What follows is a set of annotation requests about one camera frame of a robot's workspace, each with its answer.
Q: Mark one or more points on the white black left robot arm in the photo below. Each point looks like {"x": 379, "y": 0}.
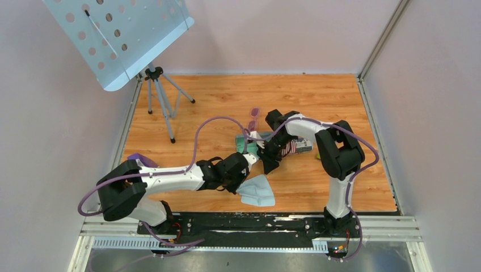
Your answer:
{"x": 125, "y": 191}

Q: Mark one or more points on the perforated metal music stand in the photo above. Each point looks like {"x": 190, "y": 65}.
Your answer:
{"x": 120, "y": 40}

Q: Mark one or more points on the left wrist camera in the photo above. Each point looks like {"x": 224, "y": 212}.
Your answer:
{"x": 251, "y": 160}

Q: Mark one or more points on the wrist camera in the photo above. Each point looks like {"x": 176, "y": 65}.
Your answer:
{"x": 259, "y": 138}
{"x": 251, "y": 160}

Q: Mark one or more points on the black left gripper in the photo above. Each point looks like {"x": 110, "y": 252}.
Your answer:
{"x": 243, "y": 175}

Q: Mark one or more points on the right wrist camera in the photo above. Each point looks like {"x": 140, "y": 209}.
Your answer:
{"x": 259, "y": 138}

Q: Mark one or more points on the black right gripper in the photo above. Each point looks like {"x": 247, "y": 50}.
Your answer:
{"x": 269, "y": 159}

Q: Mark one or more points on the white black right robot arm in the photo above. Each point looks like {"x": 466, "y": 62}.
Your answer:
{"x": 340, "y": 153}

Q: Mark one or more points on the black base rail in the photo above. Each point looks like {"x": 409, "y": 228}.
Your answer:
{"x": 250, "y": 232}

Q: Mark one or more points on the grey-green glasses case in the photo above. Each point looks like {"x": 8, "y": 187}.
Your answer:
{"x": 239, "y": 142}

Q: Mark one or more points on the purple glasses case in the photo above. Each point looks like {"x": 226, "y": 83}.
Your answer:
{"x": 143, "y": 159}

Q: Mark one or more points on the flag print glasses case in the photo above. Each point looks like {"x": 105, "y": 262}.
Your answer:
{"x": 297, "y": 146}

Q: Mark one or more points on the light blue cloth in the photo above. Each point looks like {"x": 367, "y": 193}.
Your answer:
{"x": 257, "y": 192}

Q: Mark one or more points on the pink transparent sunglasses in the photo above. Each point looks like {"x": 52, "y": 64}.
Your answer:
{"x": 254, "y": 115}

